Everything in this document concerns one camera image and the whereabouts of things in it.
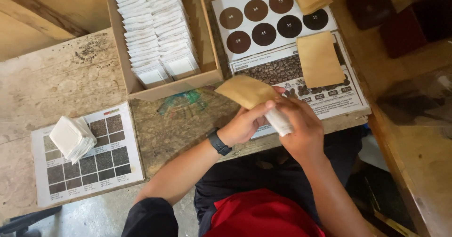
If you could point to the person's right hand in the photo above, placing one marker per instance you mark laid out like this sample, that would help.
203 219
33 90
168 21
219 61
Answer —
305 131

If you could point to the person's left hand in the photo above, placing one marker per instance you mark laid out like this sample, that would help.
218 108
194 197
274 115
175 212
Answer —
240 125

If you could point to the person's right fingers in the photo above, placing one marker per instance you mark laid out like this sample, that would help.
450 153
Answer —
287 104

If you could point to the white filter packet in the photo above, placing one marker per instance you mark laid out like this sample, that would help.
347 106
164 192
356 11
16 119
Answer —
280 122

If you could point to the brown kraft paper pouch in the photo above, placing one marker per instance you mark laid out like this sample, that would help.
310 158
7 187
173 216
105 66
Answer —
319 58
245 90

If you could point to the coffee bean roast card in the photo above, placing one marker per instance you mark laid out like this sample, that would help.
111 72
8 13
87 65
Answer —
275 69

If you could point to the black wristwatch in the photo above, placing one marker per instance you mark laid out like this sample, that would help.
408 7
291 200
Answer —
218 142

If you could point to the black trousers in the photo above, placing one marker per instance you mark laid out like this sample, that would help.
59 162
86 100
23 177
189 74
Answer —
247 173

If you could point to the brown circles colour chart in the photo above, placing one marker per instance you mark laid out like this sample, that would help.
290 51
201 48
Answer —
263 25

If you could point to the cardboard box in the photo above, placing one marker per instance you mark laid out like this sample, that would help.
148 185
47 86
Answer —
206 35

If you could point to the red apron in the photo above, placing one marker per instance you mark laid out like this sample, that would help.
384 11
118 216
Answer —
261 214

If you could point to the clear plastic bag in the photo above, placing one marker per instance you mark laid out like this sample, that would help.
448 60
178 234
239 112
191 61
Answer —
416 99

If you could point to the black bag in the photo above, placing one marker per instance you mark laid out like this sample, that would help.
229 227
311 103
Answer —
381 198

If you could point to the row of white sachets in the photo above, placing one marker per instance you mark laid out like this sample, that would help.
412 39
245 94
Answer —
155 28

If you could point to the black sleeve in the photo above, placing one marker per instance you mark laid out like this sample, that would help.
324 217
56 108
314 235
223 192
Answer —
150 217

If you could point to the grind size chart sheet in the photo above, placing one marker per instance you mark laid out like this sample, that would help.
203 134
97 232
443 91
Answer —
102 166

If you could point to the pile of white filter bags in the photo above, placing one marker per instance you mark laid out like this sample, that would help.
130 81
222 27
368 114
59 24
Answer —
72 138

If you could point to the wooden beam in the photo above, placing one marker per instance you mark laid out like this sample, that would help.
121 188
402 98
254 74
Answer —
39 7

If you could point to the black chair part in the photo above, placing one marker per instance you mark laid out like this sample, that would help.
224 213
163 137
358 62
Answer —
24 221

